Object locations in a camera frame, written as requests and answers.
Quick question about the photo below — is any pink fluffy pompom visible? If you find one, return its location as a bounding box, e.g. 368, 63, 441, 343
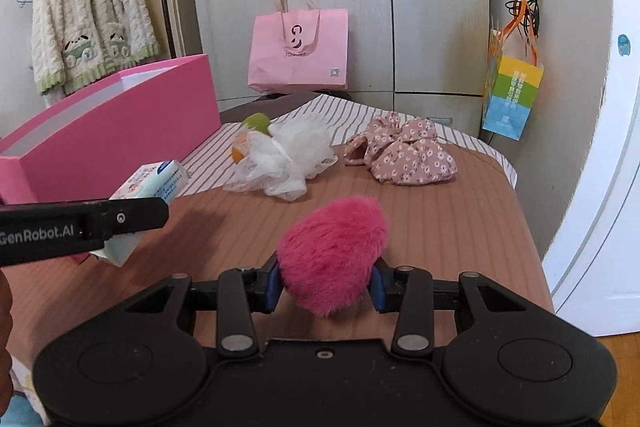
277, 195, 390, 317

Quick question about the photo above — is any white mesh bath pouf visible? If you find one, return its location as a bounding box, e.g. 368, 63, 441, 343
224, 117, 337, 202

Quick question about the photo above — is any white tissue pack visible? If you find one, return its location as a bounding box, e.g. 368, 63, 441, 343
91, 160, 189, 267

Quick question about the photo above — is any person's left hand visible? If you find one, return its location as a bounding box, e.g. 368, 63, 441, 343
0, 272, 13, 415

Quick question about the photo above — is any pink storage box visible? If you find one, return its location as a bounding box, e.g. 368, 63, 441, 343
1, 54, 221, 205

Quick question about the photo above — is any pink floral fabric scrunchie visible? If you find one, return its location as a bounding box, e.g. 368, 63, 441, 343
343, 113, 458, 186

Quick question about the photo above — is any orange egg-shaped sponge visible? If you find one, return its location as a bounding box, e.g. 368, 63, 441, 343
231, 132, 250, 164

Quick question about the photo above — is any striped bed sheet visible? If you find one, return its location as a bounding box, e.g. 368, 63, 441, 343
180, 94, 518, 196

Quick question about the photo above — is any green egg-shaped sponge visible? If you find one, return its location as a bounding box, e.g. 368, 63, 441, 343
242, 113, 271, 136

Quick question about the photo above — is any dark chair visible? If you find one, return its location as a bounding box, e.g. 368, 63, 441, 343
220, 92, 318, 124

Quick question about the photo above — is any white door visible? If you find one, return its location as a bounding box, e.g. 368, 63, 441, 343
542, 0, 639, 337

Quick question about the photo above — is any cream knitted cardigan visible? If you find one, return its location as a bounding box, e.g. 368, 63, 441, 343
32, 0, 160, 106

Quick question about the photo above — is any pink paper shopping bag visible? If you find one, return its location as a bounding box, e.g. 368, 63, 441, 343
247, 0, 348, 94

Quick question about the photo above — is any colourful striped gift bag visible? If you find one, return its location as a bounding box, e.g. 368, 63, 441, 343
482, 0, 544, 141

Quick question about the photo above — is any black wall hook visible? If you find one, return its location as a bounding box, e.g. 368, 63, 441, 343
504, 0, 540, 38

